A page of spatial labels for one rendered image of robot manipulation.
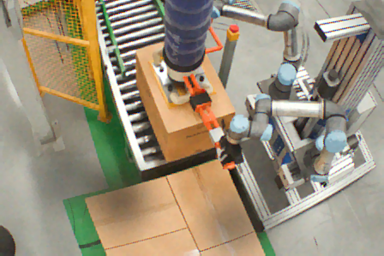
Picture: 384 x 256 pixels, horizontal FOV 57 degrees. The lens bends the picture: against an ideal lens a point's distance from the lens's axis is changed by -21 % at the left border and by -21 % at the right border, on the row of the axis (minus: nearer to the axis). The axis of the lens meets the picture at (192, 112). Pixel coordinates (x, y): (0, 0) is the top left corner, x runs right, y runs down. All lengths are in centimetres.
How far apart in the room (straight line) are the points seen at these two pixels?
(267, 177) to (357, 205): 104
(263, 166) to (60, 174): 166
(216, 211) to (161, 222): 36
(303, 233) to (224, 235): 95
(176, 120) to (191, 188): 58
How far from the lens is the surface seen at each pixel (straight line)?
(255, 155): 336
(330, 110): 196
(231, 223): 279
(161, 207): 278
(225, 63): 318
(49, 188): 350
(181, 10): 194
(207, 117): 228
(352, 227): 370
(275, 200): 326
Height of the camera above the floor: 321
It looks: 61 degrees down
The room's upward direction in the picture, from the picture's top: 9 degrees clockwise
